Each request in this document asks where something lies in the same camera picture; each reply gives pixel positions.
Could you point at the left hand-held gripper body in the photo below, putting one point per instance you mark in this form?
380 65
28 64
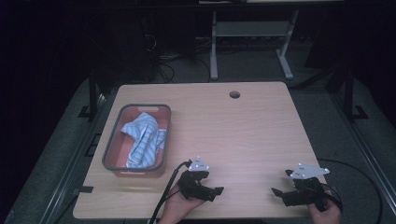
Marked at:
190 183

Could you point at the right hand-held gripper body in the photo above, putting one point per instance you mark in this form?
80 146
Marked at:
306 186

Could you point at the blue striped cloth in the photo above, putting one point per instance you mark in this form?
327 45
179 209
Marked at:
146 137

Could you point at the pink plastic basket grey rim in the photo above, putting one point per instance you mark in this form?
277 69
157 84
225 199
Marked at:
114 149

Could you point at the person's left hand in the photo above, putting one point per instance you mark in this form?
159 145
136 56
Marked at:
177 207

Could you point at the person's right hand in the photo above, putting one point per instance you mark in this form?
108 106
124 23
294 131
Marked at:
323 214

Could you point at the black metal stand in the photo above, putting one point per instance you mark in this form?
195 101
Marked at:
92 93
350 93

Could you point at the aluminium floor rail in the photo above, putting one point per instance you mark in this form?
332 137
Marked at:
367 155
73 161

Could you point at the black table edge bracket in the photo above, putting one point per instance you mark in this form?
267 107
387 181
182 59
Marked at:
84 189

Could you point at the grey metal desk frame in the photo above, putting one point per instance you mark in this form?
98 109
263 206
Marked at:
253 29

